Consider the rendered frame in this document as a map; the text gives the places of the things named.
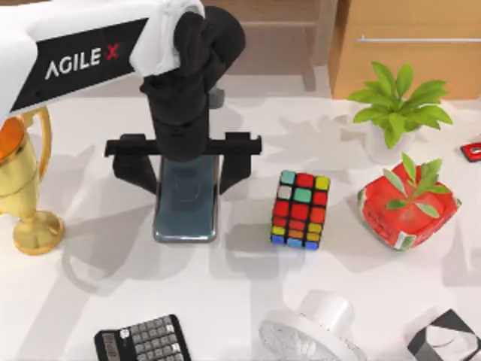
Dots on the pale grey rounded box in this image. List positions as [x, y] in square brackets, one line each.
[218, 98]

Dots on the dark teal smartphone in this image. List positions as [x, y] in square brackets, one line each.
[186, 210]

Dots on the colourful puzzle cube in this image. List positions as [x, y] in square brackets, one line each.
[300, 210]

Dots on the gold trophy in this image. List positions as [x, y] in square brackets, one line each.
[22, 176]

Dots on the open wooden shelves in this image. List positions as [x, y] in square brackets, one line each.
[278, 41]

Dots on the black calculator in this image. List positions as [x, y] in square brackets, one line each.
[146, 338]

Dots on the green plant in white pot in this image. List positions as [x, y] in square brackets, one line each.
[394, 109]

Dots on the red pot with green plant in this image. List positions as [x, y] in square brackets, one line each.
[407, 214]

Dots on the white desk fan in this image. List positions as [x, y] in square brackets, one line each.
[319, 327]

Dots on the wooden cupboard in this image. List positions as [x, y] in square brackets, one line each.
[406, 71]

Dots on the small red and black object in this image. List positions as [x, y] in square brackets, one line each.
[472, 152]

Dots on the black and white box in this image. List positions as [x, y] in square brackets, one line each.
[443, 338]

